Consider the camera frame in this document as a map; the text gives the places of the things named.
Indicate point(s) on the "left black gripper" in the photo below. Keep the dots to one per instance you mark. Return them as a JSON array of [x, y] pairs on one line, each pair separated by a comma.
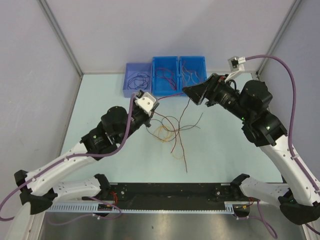
[[148, 117]]

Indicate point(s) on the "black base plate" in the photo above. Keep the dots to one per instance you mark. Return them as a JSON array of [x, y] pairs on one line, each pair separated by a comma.
[[172, 196]]

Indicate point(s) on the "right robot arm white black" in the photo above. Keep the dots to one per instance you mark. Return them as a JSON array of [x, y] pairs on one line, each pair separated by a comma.
[[297, 200]]

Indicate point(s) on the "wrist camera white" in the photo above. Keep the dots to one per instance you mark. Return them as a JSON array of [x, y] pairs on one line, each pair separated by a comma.
[[146, 101], [236, 65]]

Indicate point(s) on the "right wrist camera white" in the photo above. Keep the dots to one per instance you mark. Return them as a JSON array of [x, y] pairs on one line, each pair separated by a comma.
[[236, 65]]

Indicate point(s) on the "aluminium frame post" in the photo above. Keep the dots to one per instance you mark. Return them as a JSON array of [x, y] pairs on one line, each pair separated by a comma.
[[294, 8], [49, 15]]

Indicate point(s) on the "left aluminium frame post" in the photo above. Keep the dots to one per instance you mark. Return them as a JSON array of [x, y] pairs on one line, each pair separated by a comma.
[[49, 15]]

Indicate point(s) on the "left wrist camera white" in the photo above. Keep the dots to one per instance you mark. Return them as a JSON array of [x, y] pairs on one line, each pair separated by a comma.
[[146, 101]]

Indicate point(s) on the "blue bin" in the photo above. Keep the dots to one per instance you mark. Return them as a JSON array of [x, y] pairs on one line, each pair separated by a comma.
[[165, 76], [192, 70]]

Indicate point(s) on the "blue bin middle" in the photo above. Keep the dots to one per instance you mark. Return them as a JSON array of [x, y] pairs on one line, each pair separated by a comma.
[[165, 76]]

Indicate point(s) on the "lavender plastic bin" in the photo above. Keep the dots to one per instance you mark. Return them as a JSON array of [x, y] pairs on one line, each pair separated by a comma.
[[138, 76]]

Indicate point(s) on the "blue bin right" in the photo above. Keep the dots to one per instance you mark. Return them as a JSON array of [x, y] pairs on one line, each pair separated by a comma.
[[192, 70]]

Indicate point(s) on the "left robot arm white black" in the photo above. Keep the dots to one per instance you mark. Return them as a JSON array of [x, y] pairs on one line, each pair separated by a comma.
[[45, 186]]

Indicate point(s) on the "right aluminium frame post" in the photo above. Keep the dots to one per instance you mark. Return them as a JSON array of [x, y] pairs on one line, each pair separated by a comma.
[[294, 8]]

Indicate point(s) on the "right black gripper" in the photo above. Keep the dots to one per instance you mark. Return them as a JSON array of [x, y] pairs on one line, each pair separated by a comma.
[[211, 88]]

